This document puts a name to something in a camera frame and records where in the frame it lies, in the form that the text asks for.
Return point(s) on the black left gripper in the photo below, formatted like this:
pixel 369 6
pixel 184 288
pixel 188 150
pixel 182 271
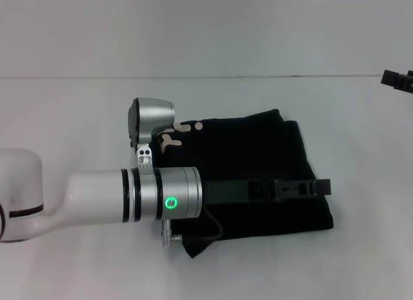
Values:
pixel 238 191

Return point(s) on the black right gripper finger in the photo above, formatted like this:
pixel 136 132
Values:
pixel 398 80

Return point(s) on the black shirt with FREE print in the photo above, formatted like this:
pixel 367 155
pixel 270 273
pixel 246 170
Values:
pixel 258 145

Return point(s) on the knurled silver connector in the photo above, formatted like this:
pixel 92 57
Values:
pixel 166 232

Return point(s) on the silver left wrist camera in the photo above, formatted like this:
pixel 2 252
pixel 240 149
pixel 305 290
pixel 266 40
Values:
pixel 145 122

